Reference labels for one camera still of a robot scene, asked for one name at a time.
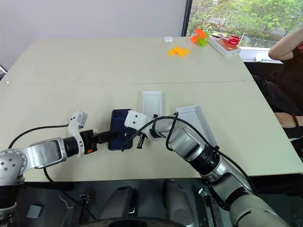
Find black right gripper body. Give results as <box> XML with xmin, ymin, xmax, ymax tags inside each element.
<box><xmin>136</xmin><ymin>133</ymin><xmax>146</xmax><ymax>149</ymax></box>

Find white box with orange print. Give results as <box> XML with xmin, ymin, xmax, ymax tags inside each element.
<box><xmin>206</xmin><ymin>35</ymin><xmax>242</xmax><ymax>58</ymax></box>

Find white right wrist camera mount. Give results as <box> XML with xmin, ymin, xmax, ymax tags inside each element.
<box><xmin>124</xmin><ymin>110</ymin><xmax>155</xmax><ymax>133</ymax></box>

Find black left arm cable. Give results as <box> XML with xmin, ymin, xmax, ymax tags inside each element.
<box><xmin>8</xmin><ymin>123</ymin><xmax>70</xmax><ymax>183</ymax></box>

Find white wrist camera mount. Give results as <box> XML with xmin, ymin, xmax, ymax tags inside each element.
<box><xmin>67</xmin><ymin>109</ymin><xmax>89</xmax><ymax>158</ymax></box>
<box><xmin>124</xmin><ymin>110</ymin><xmax>155</xmax><ymax>133</ymax></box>

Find dark window frame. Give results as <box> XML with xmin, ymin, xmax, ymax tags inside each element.
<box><xmin>181</xmin><ymin>0</ymin><xmax>193</xmax><ymax>37</ymax></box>

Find dark blue phone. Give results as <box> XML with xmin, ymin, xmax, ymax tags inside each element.
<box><xmin>107</xmin><ymin>109</ymin><xmax>134</xmax><ymax>151</ymax></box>

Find white phone box lid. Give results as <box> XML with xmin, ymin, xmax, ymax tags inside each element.
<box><xmin>175</xmin><ymin>104</ymin><xmax>219</xmax><ymax>149</ymax></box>

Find red scissors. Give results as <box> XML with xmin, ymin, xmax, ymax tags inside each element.
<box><xmin>223</xmin><ymin>35</ymin><xmax>241</xmax><ymax>46</ymax></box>

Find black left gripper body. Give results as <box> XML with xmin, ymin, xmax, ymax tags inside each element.
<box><xmin>80</xmin><ymin>129</ymin><xmax>99</xmax><ymax>155</ymax></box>

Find yellow toy brick plate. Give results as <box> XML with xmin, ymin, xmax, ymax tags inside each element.
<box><xmin>167</xmin><ymin>46</ymin><xmax>191</xmax><ymax>58</ymax></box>

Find person's hand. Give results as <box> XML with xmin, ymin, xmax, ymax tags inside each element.
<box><xmin>274</xmin><ymin>112</ymin><xmax>294</xmax><ymax>126</ymax></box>

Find grey square pad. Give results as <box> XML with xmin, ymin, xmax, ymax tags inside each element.
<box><xmin>26</xmin><ymin>204</ymin><xmax>44</xmax><ymax>218</ymax></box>

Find person's dark clothed body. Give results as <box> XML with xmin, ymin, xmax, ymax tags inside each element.
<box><xmin>245</xmin><ymin>61</ymin><xmax>303</xmax><ymax>164</ymax></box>

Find orange and green brick stack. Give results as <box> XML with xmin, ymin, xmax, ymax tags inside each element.
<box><xmin>190</xmin><ymin>27</ymin><xmax>210</xmax><ymax>47</ymax></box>

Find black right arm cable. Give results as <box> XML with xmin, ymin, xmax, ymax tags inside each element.
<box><xmin>120</xmin><ymin>111</ymin><xmax>260</xmax><ymax>197</ymax></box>

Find white phone box base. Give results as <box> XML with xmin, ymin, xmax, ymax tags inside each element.
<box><xmin>139</xmin><ymin>90</ymin><xmax>167</xmax><ymax>118</ymax></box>

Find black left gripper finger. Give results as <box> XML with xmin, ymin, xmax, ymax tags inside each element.
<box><xmin>96</xmin><ymin>135</ymin><xmax>119</xmax><ymax>144</ymax></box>
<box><xmin>97</xmin><ymin>130</ymin><xmax>120</xmax><ymax>138</ymax></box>

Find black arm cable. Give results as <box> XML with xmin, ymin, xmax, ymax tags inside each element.
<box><xmin>120</xmin><ymin>111</ymin><xmax>260</xmax><ymax>197</ymax></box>
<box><xmin>8</xmin><ymin>123</ymin><xmax>70</xmax><ymax>183</ymax></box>

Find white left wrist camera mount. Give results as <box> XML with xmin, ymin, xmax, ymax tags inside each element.
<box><xmin>67</xmin><ymin>109</ymin><xmax>89</xmax><ymax>158</ymax></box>

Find brown bead bracelet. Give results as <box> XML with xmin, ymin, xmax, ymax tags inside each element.
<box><xmin>291</xmin><ymin>113</ymin><xmax>301</xmax><ymax>129</ymax></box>

